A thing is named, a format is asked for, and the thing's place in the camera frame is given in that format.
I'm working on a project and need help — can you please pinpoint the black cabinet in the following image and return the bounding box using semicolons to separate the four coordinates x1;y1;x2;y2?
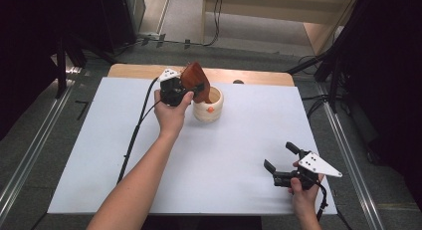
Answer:
99;0;147;55

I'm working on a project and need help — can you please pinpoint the hanging black cable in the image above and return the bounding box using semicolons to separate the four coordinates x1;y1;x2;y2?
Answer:
202;0;224;48

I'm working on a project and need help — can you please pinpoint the person's left hand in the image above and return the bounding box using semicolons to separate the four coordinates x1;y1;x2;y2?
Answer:
153;90;195;136

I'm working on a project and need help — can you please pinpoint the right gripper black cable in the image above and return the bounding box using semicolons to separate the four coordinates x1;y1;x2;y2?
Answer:
316;181;330;223

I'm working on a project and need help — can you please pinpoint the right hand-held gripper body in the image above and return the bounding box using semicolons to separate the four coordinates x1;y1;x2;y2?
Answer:
273;149;343;191

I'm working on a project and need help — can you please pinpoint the black metal stand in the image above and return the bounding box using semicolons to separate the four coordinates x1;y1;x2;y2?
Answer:
286;0;354;115
53;29;88;100

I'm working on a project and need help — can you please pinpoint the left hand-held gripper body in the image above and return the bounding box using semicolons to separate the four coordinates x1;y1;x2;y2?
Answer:
158;69;197;108

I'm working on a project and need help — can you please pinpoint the light wooden furniture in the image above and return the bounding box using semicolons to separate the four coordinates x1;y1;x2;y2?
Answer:
201;0;362;57

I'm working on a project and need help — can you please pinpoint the black floor cable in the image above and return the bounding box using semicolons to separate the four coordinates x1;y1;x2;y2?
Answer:
300;93;332;120

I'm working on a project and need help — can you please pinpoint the metal floor rail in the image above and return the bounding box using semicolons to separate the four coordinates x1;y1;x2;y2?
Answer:
315;82;386;230
0;66;83;221

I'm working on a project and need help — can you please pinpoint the cream ribbed cup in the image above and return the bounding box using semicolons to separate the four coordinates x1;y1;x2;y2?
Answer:
192;86;225;123

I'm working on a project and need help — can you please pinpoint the brown wooden scoop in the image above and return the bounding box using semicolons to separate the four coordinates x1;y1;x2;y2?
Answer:
180;61;214;105

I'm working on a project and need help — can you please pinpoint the white table mat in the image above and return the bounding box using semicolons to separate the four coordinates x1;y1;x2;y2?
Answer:
47;77;337;216

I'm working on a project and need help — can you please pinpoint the person's right hand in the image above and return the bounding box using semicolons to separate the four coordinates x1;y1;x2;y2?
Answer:
288;173;325;218

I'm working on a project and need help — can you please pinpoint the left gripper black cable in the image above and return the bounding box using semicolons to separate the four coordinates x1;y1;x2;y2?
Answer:
116;76;163;185

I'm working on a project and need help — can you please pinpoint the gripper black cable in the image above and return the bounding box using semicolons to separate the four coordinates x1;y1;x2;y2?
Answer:
316;181;330;223
116;76;163;185

